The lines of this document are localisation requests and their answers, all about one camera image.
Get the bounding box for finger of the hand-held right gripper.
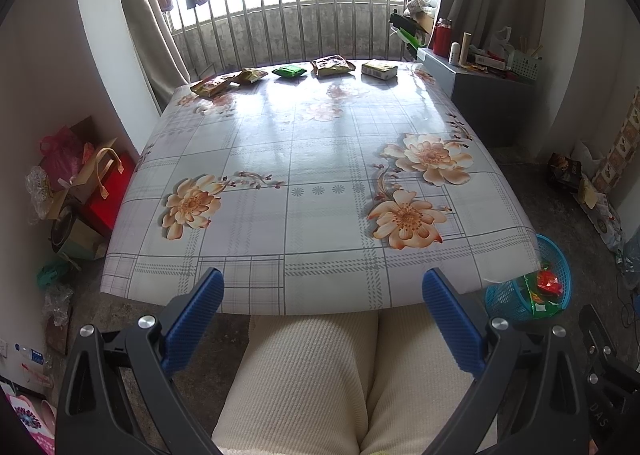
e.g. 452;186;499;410
579;304;631;393

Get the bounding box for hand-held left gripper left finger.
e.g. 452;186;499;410
55;266;225;455

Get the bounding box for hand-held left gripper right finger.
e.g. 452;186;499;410
421;266;592;455

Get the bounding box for blue plastic basket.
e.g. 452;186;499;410
484;234;572;325

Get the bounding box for red wrapper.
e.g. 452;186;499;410
536;271;562;295

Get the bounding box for large clear water jug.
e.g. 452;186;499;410
617;235;640;291

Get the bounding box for pile of floor litter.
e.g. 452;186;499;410
577;175;626;251

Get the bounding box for person's cream trousers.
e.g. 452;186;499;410
211;307;501;455

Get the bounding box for pale green box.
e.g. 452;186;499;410
62;220;108;261

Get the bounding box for crumpled clear plastic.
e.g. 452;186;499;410
42;285;76;326

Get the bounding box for brown board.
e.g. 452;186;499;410
47;317;71;356

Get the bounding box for red gift bag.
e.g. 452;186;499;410
82;152;136;238

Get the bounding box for green plastic bag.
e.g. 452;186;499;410
36;260;73;291

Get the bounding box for dark snack bag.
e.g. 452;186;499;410
546;152;583;193

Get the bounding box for dark round pot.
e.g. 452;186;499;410
50;207;83;253

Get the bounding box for crumpled white bag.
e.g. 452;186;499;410
570;140;603;170

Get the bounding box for small plastic bottle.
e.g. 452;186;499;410
14;342;51;366

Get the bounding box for kraft paper bag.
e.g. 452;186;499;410
50;147;126;220

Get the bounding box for patterned paper roll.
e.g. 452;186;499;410
597;87;640;196

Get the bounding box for clear plastic bag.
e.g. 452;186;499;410
25;165;58;226

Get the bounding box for pink floral printed cloth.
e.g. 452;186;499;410
2;382;61;455

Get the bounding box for pink plastic bag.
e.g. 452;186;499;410
40;127;86;176

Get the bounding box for brown cardboard sheet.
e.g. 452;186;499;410
65;116;118;156

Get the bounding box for grey cabinet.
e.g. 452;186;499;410
416;47;533;148

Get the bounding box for red brown snack packet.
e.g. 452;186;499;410
190;76;240;97

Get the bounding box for flat packets on cabinet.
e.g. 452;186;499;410
470;54;508;70

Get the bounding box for yellow snack packet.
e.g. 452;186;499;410
361;60;399;80

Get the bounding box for pale green perforated basket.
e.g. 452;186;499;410
507;51;541;80

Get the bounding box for red thermos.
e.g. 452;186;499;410
432;18;453;56

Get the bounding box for red gold snack packet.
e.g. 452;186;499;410
310;56;356;78

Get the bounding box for cardboard box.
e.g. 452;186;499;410
412;12;436;38

